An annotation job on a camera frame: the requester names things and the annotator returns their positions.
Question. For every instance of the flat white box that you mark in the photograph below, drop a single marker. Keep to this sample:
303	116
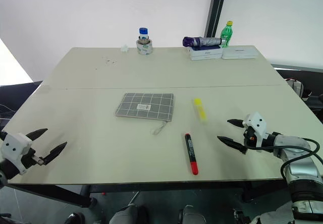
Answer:
239	53

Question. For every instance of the folded purple grey umbrella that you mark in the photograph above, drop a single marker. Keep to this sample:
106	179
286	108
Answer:
202	41

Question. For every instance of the black table frame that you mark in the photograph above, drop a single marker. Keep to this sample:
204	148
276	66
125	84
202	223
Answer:
63	192

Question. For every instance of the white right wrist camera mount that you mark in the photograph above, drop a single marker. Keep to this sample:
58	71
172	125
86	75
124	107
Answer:
257	124

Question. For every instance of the yellow highlighter pen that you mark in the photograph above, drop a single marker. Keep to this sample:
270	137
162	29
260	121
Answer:
200	109

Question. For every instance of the green bottle with yellow cap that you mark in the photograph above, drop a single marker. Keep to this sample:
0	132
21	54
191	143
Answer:
226	36

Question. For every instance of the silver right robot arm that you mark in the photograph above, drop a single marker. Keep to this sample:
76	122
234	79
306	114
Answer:
300	168

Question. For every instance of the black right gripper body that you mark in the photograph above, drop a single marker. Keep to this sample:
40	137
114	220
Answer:
249	136

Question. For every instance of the white and red bag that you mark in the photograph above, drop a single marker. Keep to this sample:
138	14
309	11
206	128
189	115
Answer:
297	85

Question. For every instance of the white box with blue lid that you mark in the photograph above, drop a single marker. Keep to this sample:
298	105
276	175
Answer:
205	53

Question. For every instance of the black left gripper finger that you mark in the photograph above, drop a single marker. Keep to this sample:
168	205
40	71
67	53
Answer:
55	152
36	134

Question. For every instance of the black and red marker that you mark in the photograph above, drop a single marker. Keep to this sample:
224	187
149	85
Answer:
191	153

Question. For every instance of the dark vertical wall post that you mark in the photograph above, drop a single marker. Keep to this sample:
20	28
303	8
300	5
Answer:
215	9

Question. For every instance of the dark furniture beside table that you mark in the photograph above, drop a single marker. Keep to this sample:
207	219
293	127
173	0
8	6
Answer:
17	95

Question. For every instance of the black rounded shape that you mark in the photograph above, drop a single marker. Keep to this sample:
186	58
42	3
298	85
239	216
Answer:
74	218
241	217

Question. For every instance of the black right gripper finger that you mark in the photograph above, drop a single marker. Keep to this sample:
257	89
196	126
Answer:
232	143
236	122

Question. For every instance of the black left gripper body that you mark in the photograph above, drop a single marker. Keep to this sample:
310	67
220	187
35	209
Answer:
29	158

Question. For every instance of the crumpled white paper scrap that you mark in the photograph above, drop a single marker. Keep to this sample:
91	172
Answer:
124	48

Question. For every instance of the grey rounded shape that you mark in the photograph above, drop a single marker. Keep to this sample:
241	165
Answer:
190	215
125	214

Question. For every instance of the blue capped white bottle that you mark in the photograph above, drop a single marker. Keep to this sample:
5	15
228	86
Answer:
143	34

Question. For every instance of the grey checked pouch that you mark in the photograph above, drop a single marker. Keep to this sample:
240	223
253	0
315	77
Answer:
145	103

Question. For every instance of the white cloth bundle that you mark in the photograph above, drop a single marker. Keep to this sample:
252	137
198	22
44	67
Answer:
271	215

